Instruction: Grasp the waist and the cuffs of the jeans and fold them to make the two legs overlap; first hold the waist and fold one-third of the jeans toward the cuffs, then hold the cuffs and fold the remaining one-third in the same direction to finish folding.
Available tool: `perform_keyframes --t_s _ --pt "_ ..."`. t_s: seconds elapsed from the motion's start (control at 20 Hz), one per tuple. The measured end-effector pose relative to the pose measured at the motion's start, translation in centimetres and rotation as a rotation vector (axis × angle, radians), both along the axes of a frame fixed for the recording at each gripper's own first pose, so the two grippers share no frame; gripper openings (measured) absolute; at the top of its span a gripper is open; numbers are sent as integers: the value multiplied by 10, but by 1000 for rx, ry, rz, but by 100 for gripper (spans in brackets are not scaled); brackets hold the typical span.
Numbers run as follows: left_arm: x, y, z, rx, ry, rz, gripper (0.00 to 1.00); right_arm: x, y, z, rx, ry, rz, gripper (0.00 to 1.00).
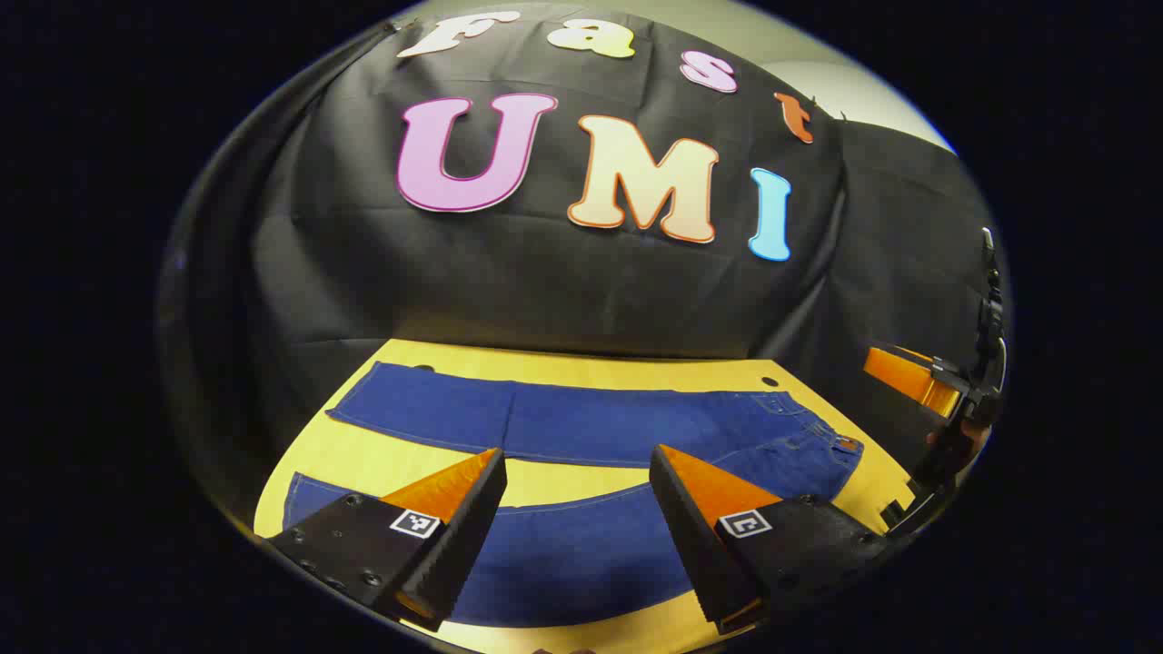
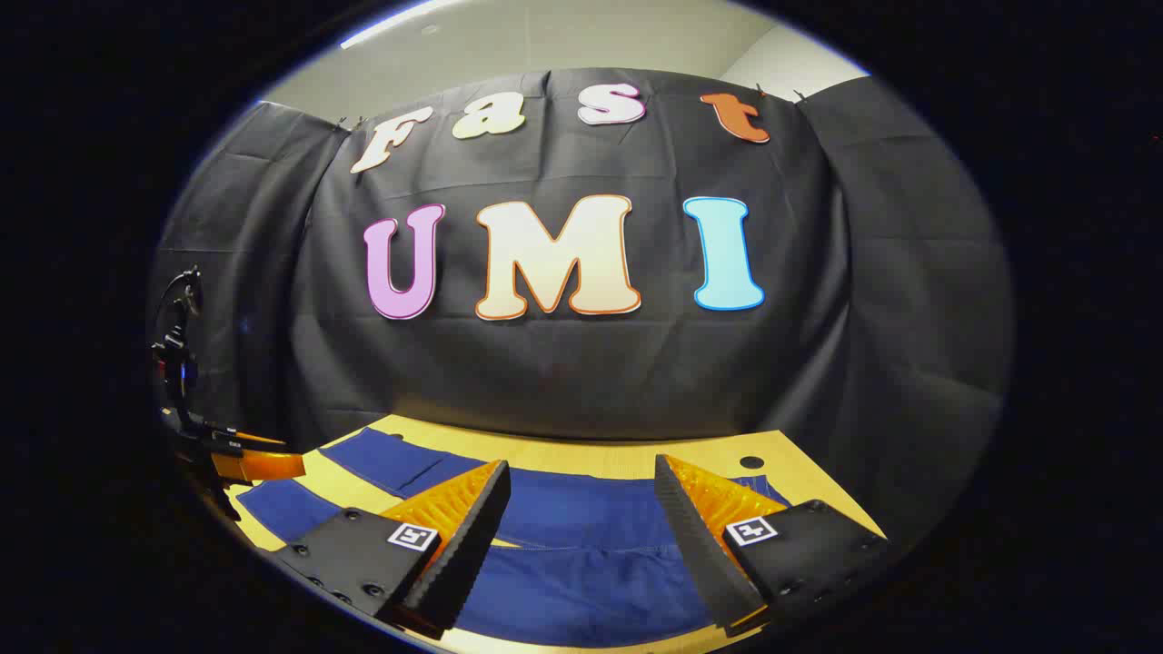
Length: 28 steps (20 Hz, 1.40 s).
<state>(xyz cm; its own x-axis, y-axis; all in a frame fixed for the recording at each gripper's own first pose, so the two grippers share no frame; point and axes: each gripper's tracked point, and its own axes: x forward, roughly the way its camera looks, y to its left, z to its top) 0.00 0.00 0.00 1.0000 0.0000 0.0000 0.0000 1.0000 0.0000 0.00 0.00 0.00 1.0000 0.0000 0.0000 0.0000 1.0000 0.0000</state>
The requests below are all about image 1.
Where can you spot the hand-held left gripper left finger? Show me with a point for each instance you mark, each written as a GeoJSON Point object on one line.
{"type": "Point", "coordinates": [463, 545]}

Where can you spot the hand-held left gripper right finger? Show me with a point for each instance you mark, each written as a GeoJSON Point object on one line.
{"type": "Point", "coordinates": [690, 545]}

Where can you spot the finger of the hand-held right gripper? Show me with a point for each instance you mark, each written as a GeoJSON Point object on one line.
{"type": "Point", "coordinates": [904, 374]}

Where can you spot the blue denim jeans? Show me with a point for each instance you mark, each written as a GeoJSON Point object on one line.
{"type": "Point", "coordinates": [591, 422]}

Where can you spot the black backdrop cloth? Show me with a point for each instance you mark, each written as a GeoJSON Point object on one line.
{"type": "Point", "coordinates": [563, 282]}

